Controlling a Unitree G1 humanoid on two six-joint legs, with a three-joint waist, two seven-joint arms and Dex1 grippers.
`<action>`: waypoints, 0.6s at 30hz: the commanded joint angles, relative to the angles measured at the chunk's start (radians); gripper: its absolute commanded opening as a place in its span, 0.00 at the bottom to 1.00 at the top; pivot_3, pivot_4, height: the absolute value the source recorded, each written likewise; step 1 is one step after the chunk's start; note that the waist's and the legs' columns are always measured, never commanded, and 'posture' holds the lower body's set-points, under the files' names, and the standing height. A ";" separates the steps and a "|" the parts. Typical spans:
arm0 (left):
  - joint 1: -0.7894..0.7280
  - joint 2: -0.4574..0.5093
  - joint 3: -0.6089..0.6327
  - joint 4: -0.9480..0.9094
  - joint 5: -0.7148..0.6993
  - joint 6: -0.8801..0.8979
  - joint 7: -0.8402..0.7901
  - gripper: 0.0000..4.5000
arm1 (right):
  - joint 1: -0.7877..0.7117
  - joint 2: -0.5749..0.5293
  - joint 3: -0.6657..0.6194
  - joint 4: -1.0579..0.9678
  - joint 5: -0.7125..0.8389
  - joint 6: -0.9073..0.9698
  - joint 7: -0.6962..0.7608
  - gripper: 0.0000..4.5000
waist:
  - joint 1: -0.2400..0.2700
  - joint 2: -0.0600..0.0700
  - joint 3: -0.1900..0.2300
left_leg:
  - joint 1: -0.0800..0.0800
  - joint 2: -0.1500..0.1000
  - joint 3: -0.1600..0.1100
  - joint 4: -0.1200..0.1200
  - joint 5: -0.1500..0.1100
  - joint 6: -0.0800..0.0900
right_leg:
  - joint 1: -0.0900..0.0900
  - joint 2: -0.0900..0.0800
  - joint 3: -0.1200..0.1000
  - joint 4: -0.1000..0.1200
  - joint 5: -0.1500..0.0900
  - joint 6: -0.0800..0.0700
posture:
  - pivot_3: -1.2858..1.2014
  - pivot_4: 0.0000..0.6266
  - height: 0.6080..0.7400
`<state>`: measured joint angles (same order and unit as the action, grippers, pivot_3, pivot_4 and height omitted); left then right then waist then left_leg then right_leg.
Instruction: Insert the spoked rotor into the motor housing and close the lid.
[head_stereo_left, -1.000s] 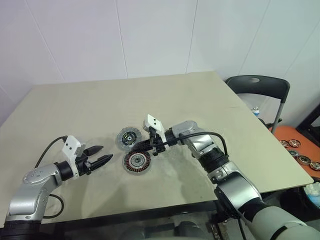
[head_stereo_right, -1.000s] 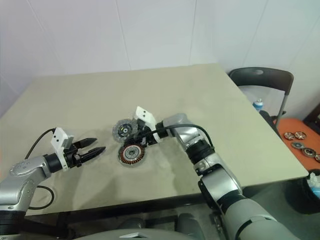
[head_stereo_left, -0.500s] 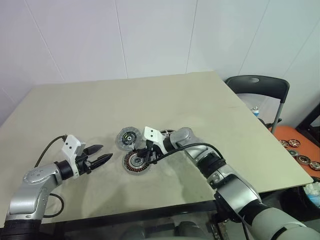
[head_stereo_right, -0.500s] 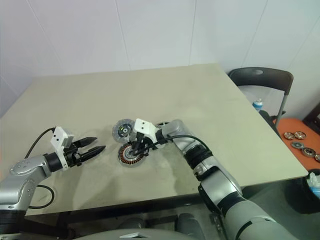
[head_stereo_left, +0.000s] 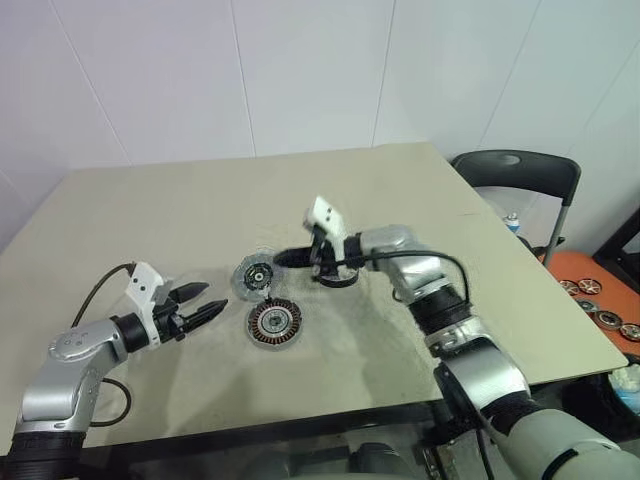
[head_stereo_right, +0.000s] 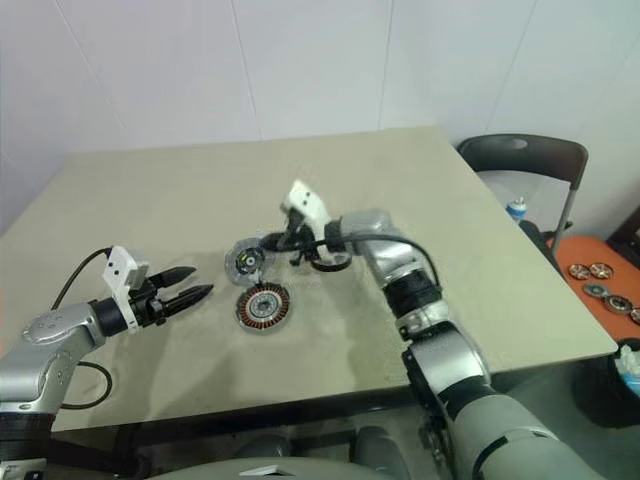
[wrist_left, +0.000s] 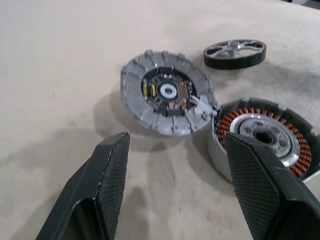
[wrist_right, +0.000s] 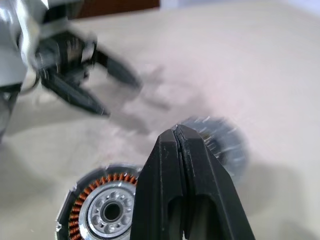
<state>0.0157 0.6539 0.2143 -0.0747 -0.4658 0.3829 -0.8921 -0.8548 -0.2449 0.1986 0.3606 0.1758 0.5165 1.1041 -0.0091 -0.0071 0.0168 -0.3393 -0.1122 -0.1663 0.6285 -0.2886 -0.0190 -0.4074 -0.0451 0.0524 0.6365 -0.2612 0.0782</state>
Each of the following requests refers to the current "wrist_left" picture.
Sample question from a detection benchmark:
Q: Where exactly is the black spoked rotor ring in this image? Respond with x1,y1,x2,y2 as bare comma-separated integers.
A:
202,38,268,70

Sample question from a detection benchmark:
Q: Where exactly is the copper wound stator disc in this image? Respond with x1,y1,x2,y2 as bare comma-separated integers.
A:
206,97,320,186

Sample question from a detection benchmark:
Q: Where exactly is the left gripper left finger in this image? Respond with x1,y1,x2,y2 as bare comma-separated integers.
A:
34,131,131,240

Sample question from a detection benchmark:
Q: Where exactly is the grey motor end cap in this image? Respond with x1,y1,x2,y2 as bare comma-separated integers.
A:
119,48,218,137

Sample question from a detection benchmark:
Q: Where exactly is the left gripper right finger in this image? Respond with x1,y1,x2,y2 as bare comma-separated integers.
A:
224,131,320,240

